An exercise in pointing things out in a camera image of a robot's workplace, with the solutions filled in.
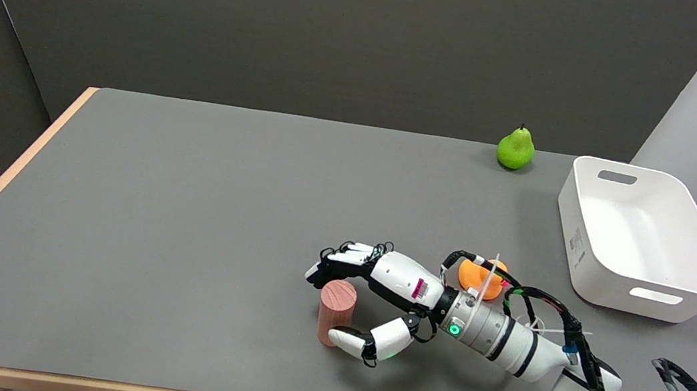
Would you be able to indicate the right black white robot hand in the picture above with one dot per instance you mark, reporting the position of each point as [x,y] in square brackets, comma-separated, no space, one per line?
[382,294]

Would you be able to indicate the wooden cylinder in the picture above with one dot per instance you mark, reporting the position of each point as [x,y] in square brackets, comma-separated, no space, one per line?
[335,308]

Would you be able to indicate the yellow rubber duck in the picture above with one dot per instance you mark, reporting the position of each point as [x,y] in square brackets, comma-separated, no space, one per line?
[479,278]

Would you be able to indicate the green pear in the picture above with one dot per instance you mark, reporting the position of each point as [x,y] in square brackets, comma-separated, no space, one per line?
[515,150]

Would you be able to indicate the white plastic bin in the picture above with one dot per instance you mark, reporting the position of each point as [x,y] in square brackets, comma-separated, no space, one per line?
[645,241]

